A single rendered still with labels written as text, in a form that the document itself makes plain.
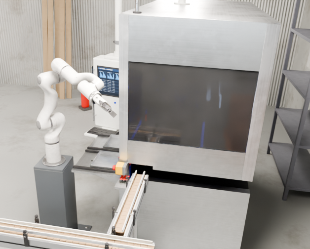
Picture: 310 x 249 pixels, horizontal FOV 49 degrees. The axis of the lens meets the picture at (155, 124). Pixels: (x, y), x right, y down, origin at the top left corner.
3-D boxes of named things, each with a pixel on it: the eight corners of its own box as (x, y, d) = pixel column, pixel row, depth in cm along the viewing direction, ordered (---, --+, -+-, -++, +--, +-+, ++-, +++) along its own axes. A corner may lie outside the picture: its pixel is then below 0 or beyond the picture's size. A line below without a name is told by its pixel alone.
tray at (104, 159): (137, 158, 293) (137, 154, 291) (131, 174, 269) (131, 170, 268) (99, 153, 297) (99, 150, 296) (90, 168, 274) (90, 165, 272)
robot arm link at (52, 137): (41, 141, 279) (38, 114, 270) (61, 134, 292) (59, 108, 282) (49, 145, 272) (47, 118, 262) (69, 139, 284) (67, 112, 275)
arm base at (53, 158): (38, 165, 279) (35, 145, 272) (48, 154, 297) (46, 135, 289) (60, 167, 277) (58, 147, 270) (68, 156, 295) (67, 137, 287)
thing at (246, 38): (237, 94, 434) (250, 1, 389) (252, 182, 246) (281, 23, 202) (159, 87, 447) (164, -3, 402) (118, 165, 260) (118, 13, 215)
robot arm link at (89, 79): (81, 67, 244) (106, 89, 230) (62, 78, 238) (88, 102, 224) (77, 58, 237) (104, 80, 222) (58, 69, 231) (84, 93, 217)
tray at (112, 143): (145, 141, 323) (145, 138, 322) (139, 153, 300) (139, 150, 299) (111, 137, 328) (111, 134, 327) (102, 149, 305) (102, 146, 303)
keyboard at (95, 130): (127, 134, 352) (127, 132, 351) (121, 140, 340) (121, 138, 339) (93, 128, 365) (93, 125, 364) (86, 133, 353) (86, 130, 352)
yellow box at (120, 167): (127, 170, 259) (127, 162, 256) (124, 175, 252) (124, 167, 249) (117, 169, 260) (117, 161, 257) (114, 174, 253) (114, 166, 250)
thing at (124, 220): (130, 182, 265) (131, 165, 258) (150, 185, 263) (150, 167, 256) (104, 245, 203) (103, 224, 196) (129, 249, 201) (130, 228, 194)
